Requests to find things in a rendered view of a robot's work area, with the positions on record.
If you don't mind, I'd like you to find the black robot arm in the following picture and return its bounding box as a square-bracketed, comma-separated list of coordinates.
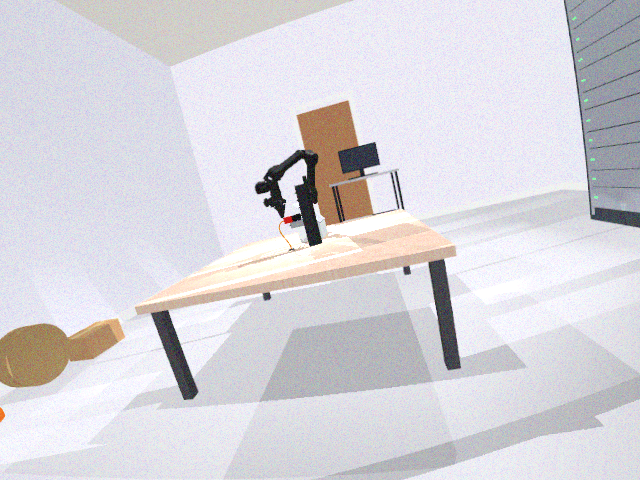
[254, 150, 318, 207]

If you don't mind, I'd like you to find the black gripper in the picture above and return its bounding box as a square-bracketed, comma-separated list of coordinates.
[270, 189, 286, 218]

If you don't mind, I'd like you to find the dark grey power strip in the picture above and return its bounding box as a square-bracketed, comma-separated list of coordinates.
[294, 175, 322, 246]

